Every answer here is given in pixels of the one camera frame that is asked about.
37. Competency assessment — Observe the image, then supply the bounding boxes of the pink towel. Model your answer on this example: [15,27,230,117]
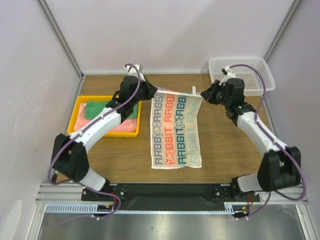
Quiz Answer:
[73,103,137,133]

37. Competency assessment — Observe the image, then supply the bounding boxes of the green towel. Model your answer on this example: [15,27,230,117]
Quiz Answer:
[84,100,139,120]

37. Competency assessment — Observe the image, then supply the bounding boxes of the yellow plastic tray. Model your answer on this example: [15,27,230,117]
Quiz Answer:
[67,95,142,138]

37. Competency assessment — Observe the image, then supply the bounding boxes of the patterned white cloth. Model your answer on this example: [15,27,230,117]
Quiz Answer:
[150,89,203,170]

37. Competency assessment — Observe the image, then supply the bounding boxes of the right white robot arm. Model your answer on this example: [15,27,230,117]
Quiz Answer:
[200,78,301,201]

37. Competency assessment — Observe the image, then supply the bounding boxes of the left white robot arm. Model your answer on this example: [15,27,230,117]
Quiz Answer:
[48,75,158,200]

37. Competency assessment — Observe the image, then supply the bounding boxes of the white plastic basket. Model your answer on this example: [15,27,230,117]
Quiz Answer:
[208,57,276,97]

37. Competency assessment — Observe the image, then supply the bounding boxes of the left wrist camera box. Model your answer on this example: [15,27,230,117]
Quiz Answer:
[124,63,145,82]

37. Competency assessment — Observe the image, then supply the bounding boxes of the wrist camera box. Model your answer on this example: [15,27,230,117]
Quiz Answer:
[124,63,145,82]
[219,66,236,86]

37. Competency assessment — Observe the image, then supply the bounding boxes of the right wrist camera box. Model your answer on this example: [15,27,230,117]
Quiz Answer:
[219,66,236,86]

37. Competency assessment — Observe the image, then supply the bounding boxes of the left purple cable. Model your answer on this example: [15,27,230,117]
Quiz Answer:
[46,63,141,226]

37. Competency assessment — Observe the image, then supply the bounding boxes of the purple cable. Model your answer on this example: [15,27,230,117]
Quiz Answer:
[46,63,141,226]
[228,64,308,221]

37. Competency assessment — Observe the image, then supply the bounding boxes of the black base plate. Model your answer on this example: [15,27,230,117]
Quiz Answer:
[81,183,261,212]

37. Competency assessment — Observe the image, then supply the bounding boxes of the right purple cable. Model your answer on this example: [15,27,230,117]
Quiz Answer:
[228,64,308,221]

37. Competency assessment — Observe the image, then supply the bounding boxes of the aluminium frame rail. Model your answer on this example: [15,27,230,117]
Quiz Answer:
[34,182,311,205]

